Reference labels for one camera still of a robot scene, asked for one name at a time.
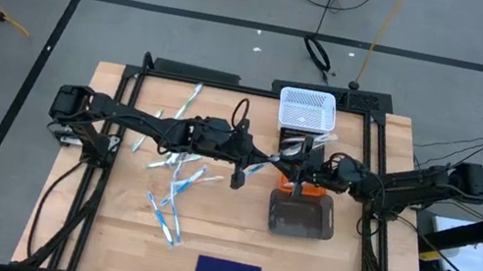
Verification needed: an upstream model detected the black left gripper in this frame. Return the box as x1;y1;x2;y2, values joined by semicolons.
212;125;281;196

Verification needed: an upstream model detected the small black plastic bin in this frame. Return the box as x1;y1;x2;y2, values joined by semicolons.
276;126;330;167

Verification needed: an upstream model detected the black metal table frame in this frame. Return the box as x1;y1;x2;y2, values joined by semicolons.
9;34;464;271

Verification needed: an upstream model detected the black flat box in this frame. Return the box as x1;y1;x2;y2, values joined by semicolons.
152;57;242;87

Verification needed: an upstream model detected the black looped base cable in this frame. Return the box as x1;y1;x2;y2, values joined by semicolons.
24;150;87;266

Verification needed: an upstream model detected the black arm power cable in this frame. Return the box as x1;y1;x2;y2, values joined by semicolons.
410;109;483;177

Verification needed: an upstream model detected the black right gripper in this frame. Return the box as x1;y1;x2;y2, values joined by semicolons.
266;130;339;206

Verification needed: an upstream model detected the yellow hanging cable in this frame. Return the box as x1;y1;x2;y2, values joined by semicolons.
347;0;408;98

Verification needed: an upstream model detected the black perforated box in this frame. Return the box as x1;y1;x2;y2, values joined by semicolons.
270;74;397;117

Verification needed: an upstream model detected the grey translucent plastic bin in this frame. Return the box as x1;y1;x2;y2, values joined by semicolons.
262;184;342;246

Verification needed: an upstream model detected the blue toothbrush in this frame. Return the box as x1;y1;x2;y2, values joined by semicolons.
136;190;184;248
241;149;282;184
157;158;210;213
158;181;192;246

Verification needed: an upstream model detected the red toothbrush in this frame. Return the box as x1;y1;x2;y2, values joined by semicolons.
185;169;227;192

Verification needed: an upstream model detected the black hanging cable with coil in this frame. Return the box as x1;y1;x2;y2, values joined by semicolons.
296;0;347;86

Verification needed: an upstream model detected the white perforated plastic basket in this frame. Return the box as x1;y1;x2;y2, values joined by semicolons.
274;84;343;140

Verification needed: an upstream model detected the small orange plastic bin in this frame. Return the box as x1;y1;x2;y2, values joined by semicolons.
275;171;330;201

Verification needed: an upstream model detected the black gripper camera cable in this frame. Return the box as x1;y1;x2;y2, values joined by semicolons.
228;95;253;134

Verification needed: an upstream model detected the black diagonal bar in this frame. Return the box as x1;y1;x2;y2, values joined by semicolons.
415;191;483;259

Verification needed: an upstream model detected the white box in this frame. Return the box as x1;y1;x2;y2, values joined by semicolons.
424;213;483;271

